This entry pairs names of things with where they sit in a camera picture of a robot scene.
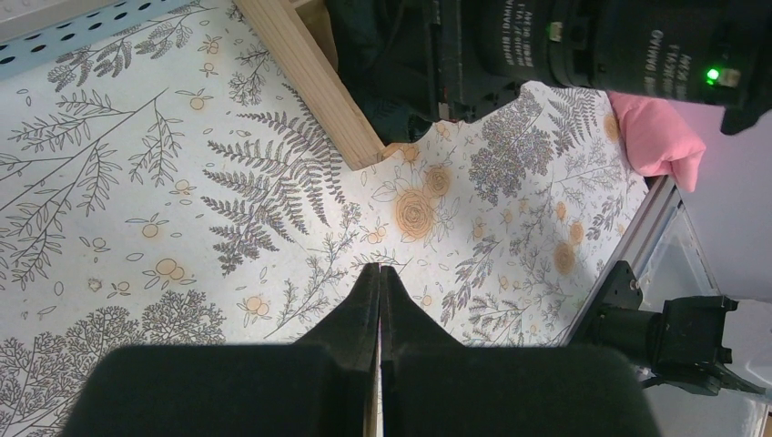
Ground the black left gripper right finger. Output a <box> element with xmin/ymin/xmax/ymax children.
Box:
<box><xmin>380</xmin><ymin>267</ymin><xmax>659</xmax><ymax>436</ymax></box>

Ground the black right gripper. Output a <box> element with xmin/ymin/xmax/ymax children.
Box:
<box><xmin>424</xmin><ymin>1</ymin><xmax>604</xmax><ymax>123</ymax></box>

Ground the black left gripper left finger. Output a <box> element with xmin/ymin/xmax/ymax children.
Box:
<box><xmin>63</xmin><ymin>264</ymin><xmax>381</xmax><ymax>436</ymax></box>

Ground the dark green leaf tie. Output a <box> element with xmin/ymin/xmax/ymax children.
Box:
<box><xmin>325</xmin><ymin>1</ymin><xmax>436</xmax><ymax>145</ymax></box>

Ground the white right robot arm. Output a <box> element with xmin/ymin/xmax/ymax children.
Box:
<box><xmin>422</xmin><ymin>1</ymin><xmax>771</xmax><ymax>136</ymax></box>

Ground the wooden compartment tray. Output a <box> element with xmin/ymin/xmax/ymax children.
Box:
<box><xmin>236</xmin><ymin>0</ymin><xmax>385</xmax><ymax>170</ymax></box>

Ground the pink cloth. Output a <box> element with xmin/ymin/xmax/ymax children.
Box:
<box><xmin>607</xmin><ymin>91</ymin><xmax>706</xmax><ymax>193</ymax></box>

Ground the light blue plastic basket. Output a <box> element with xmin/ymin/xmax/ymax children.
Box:
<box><xmin>1</xmin><ymin>0</ymin><xmax>186</xmax><ymax>80</ymax></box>

